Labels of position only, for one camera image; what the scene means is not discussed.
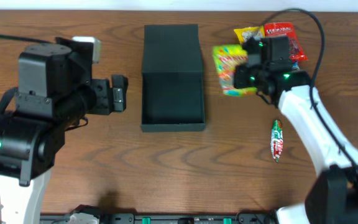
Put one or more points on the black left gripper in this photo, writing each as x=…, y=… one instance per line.
x=103, y=97

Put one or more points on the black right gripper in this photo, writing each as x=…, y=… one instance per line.
x=242, y=76

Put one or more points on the Haribo worms gummy bag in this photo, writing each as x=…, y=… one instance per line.
x=226, y=58

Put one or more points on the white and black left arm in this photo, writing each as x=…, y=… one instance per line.
x=28, y=146

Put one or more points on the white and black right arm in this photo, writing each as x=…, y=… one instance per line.
x=334, y=196

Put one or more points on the blue Oreo cookie pack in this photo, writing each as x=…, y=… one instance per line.
x=295, y=66

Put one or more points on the red candy bag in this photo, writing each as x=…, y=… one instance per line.
x=286, y=28

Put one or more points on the yellow Hacks candy bag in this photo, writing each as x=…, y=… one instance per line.
x=243, y=34

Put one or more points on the green KitKat Chunky bar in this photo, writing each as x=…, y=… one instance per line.
x=276, y=143

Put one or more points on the black open gift box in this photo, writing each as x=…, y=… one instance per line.
x=172, y=79

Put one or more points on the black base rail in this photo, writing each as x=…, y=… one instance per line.
x=89, y=214

